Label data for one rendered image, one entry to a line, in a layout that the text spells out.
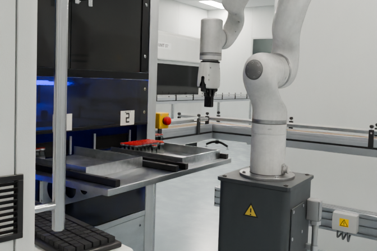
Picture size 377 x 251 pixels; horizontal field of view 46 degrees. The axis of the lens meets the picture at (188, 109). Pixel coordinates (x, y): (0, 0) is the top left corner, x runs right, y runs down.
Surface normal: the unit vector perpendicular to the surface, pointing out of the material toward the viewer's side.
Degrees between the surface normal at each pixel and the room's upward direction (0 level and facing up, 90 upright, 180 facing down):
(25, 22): 90
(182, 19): 90
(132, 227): 90
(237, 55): 90
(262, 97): 121
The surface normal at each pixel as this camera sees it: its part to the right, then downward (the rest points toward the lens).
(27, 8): 0.71, 0.07
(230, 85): -0.56, 0.04
